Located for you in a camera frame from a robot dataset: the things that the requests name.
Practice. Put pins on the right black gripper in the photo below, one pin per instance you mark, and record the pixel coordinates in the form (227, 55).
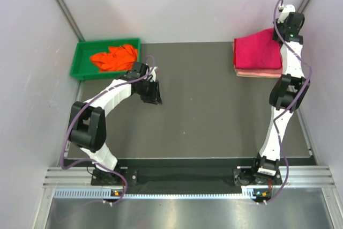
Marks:
(274, 37)

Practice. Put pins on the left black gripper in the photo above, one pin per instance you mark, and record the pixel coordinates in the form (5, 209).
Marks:
(154, 97)

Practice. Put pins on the magenta pink t-shirt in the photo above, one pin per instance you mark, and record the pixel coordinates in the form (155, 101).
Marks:
(260, 49)

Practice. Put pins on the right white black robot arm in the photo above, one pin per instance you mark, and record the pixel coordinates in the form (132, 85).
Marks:
(286, 96)

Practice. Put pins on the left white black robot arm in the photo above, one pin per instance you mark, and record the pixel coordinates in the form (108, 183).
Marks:
(87, 124)

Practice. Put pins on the orange t-shirt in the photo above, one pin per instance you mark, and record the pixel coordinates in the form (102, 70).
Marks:
(115, 59)

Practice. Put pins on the folded red t-shirt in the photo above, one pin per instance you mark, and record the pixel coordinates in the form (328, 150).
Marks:
(234, 52)

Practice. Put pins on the folded peach t-shirt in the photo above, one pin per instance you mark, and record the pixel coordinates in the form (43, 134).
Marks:
(259, 73)

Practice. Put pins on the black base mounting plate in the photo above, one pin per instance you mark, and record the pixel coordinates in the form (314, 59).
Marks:
(187, 176)

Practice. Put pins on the green plastic bin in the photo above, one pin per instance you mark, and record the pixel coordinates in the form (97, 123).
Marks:
(83, 69)

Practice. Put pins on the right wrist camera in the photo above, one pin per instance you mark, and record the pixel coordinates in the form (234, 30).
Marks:
(284, 11)

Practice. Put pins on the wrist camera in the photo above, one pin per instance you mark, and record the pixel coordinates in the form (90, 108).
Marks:
(284, 11)
(152, 74)

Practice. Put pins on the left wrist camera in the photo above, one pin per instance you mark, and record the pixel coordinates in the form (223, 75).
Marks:
(152, 74)

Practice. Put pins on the slotted grey cable duct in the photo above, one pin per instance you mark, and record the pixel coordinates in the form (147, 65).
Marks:
(112, 194)

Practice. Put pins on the aluminium frame rail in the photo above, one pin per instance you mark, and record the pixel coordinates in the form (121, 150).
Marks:
(73, 177)

